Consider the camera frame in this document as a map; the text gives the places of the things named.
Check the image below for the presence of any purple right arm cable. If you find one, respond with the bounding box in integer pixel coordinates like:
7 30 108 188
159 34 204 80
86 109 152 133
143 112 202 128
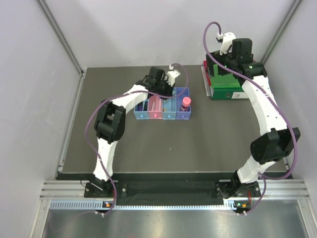
203 21 299 216

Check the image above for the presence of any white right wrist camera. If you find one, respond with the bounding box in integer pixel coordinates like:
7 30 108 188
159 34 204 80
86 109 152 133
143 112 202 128
216 32 236 55

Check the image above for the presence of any left aluminium rail bar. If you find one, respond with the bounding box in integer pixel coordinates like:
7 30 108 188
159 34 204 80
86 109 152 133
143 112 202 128
40 180 86 200

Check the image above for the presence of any light blue drawer box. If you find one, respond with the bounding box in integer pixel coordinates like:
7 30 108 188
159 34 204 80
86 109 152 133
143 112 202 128
134 100 149 119

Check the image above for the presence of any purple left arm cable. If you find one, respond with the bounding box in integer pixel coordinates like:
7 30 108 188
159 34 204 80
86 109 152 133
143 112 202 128
84 63 189 216

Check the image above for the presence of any pink drawer box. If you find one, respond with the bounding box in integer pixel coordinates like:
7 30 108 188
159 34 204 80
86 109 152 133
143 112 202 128
148 96 162 119

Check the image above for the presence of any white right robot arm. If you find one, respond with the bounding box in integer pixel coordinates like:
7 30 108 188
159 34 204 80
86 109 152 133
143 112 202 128
212 33 300 198

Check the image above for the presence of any left aluminium frame post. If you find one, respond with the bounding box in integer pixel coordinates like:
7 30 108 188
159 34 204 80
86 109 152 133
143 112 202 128
35 0 84 75

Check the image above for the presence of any grey slotted cable duct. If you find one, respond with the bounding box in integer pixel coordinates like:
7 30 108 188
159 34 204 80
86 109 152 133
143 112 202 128
49 200 248 211

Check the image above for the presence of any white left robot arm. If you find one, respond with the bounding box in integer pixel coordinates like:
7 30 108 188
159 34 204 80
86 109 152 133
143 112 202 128
84 63 189 197

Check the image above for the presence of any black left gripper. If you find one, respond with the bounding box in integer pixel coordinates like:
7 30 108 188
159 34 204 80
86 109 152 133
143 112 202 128
155 77 175 101

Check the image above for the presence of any purple cap black highlighter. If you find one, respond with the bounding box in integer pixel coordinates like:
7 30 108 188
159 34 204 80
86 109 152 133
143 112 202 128
137 103 143 111

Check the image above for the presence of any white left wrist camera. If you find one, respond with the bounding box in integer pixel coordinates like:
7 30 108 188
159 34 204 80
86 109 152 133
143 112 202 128
166 65 181 87

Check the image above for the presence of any aluminium rail bar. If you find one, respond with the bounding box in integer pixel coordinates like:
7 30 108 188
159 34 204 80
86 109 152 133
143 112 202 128
263 179 310 200
40 180 86 200

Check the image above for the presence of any sky blue drawer box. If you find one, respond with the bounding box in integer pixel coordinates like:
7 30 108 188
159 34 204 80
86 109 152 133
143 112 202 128
162 98 176 120

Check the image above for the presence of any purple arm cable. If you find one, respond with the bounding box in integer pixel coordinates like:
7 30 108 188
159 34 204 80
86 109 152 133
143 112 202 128
203 21 299 216
84 63 189 216

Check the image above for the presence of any pink cap pen tube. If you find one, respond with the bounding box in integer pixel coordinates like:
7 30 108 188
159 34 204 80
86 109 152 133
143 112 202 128
179 97 192 112

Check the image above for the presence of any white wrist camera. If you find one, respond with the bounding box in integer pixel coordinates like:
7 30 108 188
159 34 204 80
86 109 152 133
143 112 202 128
216 32 236 55
166 65 181 87

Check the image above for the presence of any blue cap black highlighter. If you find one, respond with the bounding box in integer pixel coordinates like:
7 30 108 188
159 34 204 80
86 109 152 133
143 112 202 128
143 101 148 111

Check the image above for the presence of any purple drawer box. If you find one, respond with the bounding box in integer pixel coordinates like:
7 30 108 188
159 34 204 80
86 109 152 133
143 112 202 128
176 87 191 119

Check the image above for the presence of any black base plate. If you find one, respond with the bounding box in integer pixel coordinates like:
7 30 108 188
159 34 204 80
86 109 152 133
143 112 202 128
84 179 260 202

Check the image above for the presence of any green ring binder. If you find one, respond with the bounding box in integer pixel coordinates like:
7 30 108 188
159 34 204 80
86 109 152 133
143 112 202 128
204 63 251 100

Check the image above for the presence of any aluminium frame post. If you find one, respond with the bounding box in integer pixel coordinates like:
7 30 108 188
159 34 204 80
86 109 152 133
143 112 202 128
35 0 84 75
261 0 303 64

